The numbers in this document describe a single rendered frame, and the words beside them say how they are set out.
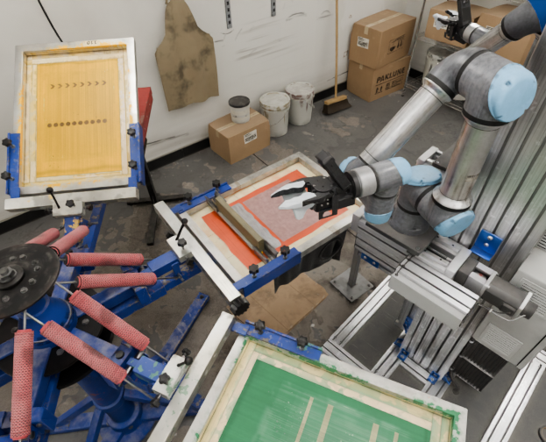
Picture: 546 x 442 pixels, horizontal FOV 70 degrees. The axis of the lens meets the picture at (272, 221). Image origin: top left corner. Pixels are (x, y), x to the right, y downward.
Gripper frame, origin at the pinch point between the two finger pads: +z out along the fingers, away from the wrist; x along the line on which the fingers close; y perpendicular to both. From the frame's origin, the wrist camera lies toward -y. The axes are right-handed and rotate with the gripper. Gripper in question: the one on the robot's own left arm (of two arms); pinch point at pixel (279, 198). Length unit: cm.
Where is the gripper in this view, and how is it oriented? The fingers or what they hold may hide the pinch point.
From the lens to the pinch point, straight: 92.2
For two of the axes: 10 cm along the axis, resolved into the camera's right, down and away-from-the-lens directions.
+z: -9.3, 2.8, -2.3
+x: -3.5, -5.6, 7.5
